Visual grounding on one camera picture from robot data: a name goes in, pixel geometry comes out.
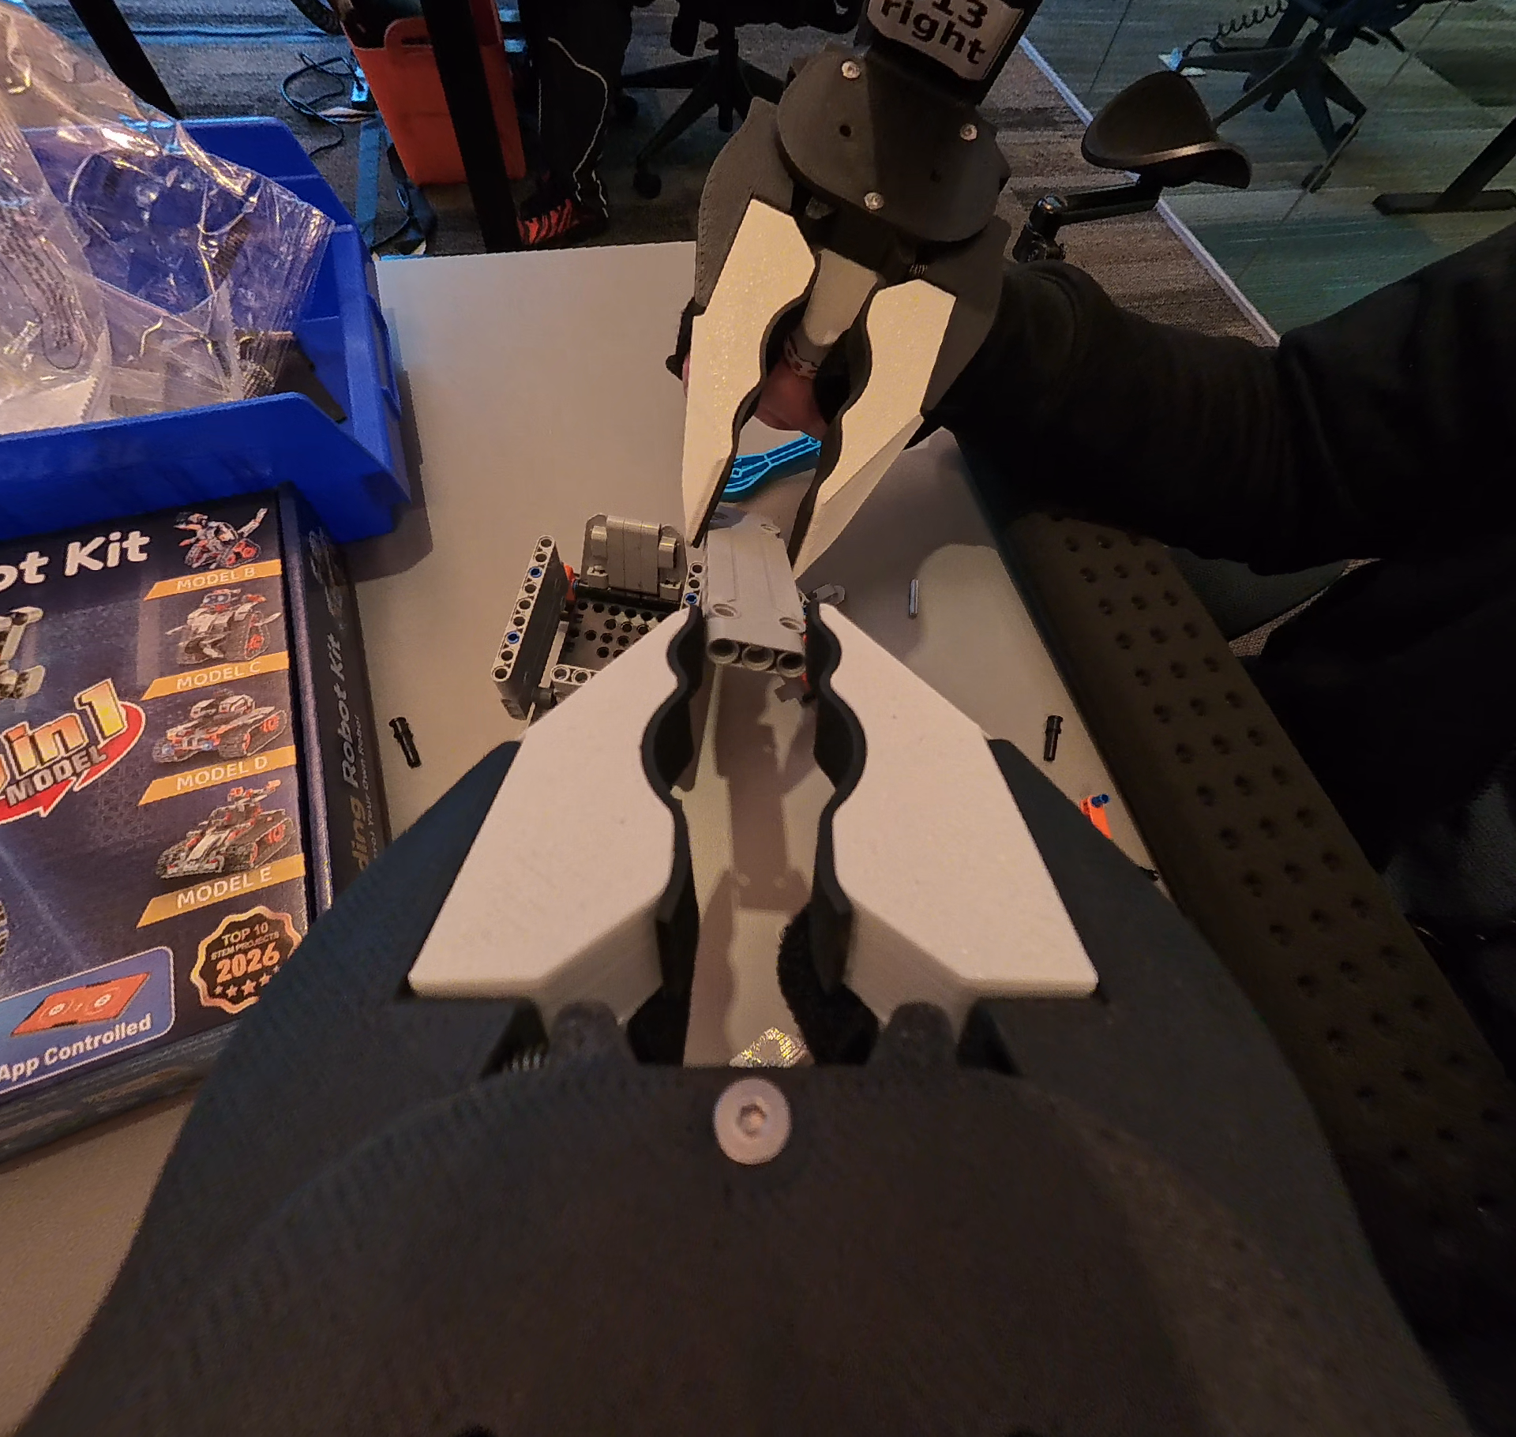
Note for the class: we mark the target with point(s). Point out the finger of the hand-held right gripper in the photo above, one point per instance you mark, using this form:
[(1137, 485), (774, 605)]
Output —
[(913, 372), (731, 348)]

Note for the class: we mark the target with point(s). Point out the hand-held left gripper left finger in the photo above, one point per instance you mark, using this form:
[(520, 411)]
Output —
[(545, 869)]

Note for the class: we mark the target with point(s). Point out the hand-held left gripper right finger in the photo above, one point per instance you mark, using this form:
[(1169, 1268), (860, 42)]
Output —
[(960, 869)]

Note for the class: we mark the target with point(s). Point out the long light grey building block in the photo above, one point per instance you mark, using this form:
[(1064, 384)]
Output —
[(754, 822)]

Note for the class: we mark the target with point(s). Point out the grey building kit robot assembly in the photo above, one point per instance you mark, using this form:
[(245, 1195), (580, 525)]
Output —
[(593, 633)]

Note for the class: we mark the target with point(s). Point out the blue plastic bin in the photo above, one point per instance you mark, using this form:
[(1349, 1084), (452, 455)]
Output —
[(215, 478)]

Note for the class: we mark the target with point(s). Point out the person's right forearm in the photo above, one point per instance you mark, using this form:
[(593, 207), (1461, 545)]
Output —
[(1186, 418)]

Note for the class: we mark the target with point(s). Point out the blue curved building piece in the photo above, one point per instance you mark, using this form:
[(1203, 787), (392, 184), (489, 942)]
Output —
[(763, 473)]

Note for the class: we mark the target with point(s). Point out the black connector pin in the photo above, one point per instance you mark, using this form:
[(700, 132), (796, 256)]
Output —
[(413, 748)]

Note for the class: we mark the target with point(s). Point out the black saddle stool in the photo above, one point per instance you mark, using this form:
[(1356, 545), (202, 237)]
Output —
[(1162, 146)]

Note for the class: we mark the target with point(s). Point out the black perforated mat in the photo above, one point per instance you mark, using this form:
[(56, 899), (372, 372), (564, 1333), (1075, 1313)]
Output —
[(1234, 869)]

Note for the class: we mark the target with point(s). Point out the blue robot kit box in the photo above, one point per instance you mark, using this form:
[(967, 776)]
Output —
[(189, 822)]

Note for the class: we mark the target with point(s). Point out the orange storage box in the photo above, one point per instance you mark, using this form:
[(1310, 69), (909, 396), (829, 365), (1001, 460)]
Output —
[(392, 87)]

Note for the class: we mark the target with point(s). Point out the bundle of clear plastic bags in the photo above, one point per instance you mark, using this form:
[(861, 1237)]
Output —
[(143, 253)]

